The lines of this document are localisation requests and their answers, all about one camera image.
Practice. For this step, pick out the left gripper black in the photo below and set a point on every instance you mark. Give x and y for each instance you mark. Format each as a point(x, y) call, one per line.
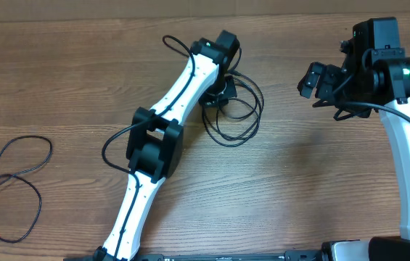
point(206, 100)

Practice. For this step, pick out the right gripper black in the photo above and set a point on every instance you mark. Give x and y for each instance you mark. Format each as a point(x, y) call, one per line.
point(325, 93)

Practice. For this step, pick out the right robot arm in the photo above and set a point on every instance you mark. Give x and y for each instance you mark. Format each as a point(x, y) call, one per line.
point(375, 77)

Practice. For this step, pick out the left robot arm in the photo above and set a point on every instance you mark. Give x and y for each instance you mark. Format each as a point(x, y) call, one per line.
point(156, 138)

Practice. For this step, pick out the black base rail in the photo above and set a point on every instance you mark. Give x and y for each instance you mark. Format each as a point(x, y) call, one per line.
point(226, 256)

